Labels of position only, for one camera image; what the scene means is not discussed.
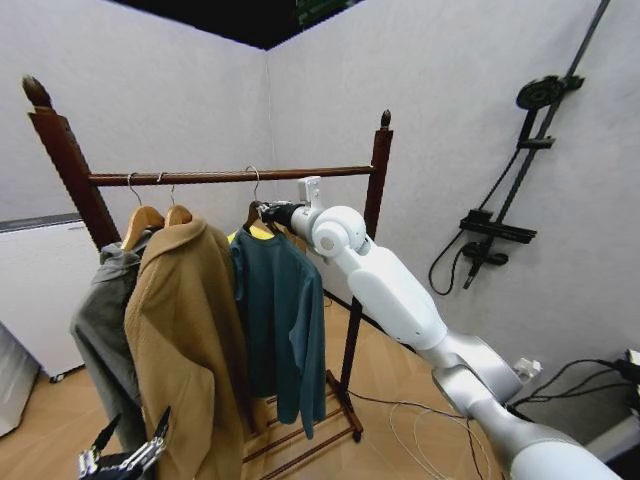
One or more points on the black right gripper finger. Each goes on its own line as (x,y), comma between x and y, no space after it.
(268,217)
(269,205)

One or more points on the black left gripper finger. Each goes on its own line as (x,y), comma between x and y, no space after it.
(106,436)
(159,434)

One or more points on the dark wooden hanger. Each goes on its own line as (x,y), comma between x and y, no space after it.
(253,210)

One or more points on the teal long-sleeve shirt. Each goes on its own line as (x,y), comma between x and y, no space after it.
(280,310)

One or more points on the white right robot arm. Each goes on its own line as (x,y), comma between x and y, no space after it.
(390,290)

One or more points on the yellow garment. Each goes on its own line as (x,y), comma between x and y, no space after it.
(260,233)

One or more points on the light wooden hanger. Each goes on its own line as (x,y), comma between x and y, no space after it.
(178,215)
(141,219)

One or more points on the grey hooded garment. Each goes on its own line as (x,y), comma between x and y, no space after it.
(100,320)

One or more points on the dark wooden clothes rack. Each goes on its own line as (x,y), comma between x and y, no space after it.
(225,177)

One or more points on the silver appliance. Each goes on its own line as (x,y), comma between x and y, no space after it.
(15,380)

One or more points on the tan coat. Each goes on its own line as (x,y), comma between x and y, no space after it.
(185,325)

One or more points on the white chest cabinet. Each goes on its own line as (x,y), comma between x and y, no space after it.
(40,290)

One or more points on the black handheld shower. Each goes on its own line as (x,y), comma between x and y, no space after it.
(482,260)

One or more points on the black shower mixer shelf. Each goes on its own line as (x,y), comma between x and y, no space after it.
(500,231)

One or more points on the round black shower head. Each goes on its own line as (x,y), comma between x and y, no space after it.
(542,91)

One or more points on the white plug adapter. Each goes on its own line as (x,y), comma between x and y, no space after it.
(528,367)

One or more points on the black power device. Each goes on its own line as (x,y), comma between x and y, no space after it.
(631,365)

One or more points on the black shower rail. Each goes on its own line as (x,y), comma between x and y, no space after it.
(542,130)

